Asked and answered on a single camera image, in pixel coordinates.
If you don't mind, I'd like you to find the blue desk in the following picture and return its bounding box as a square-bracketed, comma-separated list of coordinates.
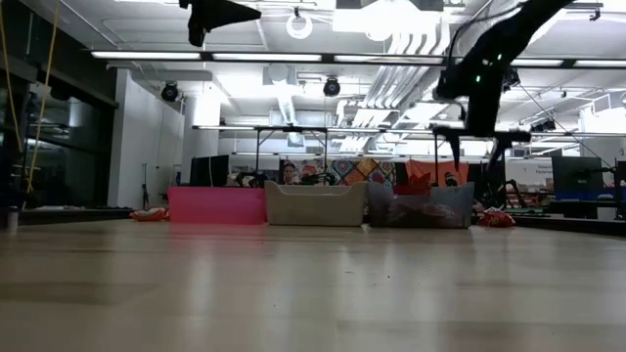
[554, 189, 626, 203]

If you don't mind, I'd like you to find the red candy wrapper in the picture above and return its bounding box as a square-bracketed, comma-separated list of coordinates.
[392, 172, 433, 198]

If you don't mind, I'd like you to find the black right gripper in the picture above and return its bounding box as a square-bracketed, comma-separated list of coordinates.
[432, 90, 532, 172]

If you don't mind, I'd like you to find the orange hanging cloth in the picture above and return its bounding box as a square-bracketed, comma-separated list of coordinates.
[405, 158, 470, 189]

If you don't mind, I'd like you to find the white ring light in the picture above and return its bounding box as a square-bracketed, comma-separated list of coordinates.
[286, 12, 314, 40]

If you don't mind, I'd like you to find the white cylinder post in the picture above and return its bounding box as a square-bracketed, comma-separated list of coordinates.
[6, 204, 21, 234]

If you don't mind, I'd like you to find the colourful patchwork quilt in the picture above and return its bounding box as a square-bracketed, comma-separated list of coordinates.
[291, 156, 398, 188]

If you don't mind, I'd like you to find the beige plastic bin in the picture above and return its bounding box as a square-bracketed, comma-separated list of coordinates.
[263, 180, 369, 227]

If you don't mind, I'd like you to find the pink plastic bin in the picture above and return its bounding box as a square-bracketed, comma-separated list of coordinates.
[167, 185, 268, 226]

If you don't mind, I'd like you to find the yellow hanging cable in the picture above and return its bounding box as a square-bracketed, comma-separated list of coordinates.
[26, 0, 60, 195]

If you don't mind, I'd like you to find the blue-grey plastic bin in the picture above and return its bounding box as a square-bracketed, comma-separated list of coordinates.
[367, 181, 475, 230]

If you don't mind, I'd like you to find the red and white candy bag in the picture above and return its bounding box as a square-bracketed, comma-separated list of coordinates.
[384, 199, 460, 224]

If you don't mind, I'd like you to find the black background table frame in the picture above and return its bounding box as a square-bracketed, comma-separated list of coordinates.
[252, 125, 330, 188]
[432, 129, 509, 188]

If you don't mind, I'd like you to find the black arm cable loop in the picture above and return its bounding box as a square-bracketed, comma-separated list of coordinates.
[447, 3, 522, 55]

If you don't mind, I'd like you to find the orange candy wrapper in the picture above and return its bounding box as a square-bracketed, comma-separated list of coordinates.
[128, 206, 170, 223]

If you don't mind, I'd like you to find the black computer monitor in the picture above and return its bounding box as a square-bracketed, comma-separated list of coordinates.
[189, 154, 231, 188]
[551, 155, 604, 195]

